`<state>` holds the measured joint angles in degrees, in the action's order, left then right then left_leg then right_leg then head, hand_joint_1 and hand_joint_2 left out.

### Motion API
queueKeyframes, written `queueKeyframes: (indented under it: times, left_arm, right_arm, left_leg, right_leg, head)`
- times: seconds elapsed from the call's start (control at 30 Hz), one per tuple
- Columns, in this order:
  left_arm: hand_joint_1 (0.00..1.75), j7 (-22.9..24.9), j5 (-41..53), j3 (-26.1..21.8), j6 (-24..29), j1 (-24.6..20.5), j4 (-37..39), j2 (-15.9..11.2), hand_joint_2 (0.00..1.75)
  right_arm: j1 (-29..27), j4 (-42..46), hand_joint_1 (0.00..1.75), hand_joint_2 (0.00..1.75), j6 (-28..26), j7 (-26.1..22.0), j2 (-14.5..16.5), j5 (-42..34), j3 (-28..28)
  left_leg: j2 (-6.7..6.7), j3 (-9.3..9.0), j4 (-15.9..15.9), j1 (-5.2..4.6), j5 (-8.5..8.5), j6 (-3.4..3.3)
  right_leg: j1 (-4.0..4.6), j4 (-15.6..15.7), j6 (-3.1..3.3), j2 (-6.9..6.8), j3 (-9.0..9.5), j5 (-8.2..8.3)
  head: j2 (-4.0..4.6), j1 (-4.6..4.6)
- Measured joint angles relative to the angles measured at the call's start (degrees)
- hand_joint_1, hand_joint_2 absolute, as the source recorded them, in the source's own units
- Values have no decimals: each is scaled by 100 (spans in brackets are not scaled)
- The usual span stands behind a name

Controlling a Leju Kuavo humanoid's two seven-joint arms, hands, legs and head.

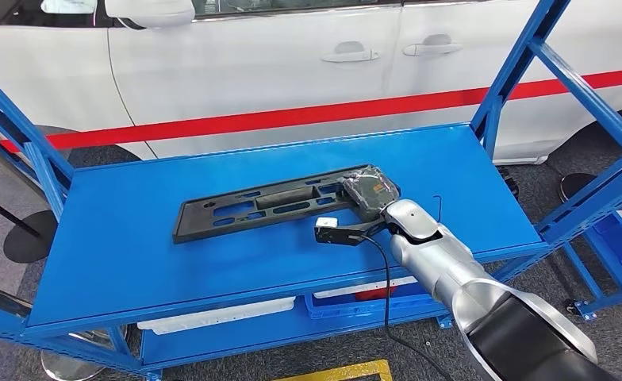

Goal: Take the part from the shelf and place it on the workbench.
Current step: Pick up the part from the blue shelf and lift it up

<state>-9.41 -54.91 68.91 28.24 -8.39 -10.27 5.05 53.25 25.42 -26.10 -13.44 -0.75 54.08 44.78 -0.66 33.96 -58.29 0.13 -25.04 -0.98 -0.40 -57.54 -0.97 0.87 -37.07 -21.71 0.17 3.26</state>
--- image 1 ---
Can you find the yellow floor tape square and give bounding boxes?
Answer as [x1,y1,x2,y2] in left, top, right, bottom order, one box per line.
[274,359,394,381]

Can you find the stanchion with chrome base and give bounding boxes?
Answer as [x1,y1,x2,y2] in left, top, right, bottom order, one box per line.
[0,279,128,381]

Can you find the black round base stand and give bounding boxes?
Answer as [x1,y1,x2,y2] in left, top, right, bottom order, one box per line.
[0,188,59,264]
[559,172,600,204]

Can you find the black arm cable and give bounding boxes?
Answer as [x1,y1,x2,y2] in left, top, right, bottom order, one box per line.
[360,233,454,381]

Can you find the blue plastic bin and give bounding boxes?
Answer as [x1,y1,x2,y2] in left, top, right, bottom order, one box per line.
[586,213,622,285]
[304,286,446,321]

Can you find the black plastic frame part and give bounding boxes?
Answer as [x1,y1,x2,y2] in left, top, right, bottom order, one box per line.
[171,164,375,244]

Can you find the white car with red stripe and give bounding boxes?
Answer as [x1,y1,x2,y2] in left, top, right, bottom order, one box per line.
[0,0,622,167]

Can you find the red item in bin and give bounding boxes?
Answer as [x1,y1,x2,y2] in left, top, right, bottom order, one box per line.
[354,286,396,302]

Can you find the blue metal shelf rack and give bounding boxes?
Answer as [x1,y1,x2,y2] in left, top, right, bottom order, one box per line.
[562,191,622,321]
[0,0,622,381]

